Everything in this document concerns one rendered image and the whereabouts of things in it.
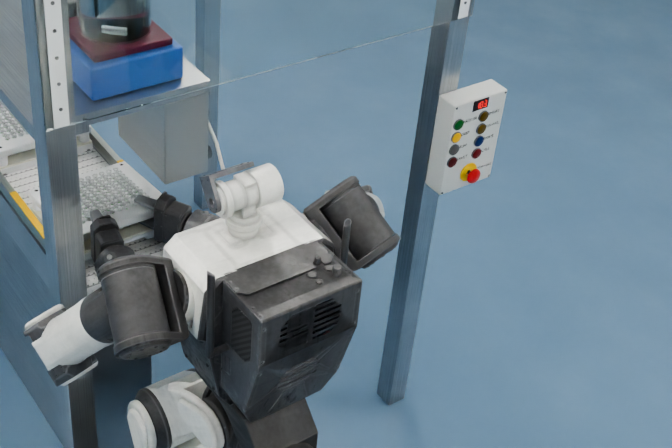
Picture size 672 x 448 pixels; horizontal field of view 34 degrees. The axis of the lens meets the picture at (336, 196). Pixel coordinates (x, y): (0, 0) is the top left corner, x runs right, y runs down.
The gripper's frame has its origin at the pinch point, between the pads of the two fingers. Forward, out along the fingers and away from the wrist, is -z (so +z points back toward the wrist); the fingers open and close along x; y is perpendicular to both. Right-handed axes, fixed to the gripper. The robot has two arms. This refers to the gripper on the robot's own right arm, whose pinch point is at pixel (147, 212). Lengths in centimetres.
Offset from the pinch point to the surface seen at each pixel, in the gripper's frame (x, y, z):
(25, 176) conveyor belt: 11.7, 9.1, -39.2
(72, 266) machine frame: -4.0, -26.4, -1.8
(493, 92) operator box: -18, 61, 59
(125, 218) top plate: -0.2, -4.5, -2.9
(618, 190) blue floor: 91, 197, 93
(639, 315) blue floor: 89, 127, 113
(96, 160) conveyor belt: 11.7, 23.2, -28.2
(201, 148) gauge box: -18.0, 5.1, 10.0
